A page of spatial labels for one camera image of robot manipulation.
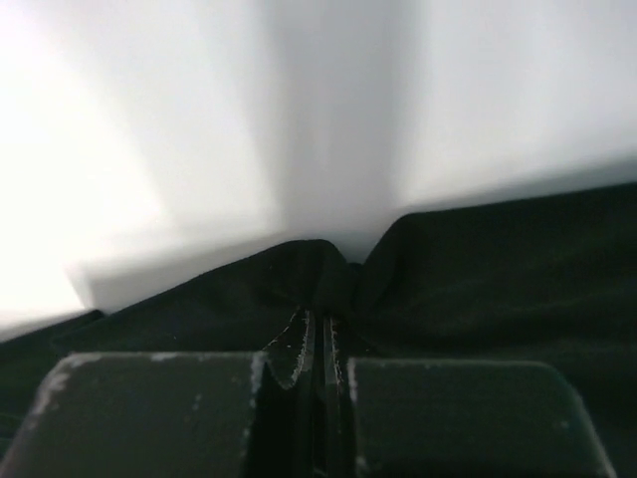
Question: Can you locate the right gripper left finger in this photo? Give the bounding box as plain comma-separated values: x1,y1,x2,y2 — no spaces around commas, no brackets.
263,309,316,390

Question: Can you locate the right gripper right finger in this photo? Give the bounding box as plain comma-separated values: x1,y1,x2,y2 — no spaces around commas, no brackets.
323,317,346,388

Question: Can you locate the black t shirt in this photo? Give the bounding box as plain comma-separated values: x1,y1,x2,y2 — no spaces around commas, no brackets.
1,183,636,448

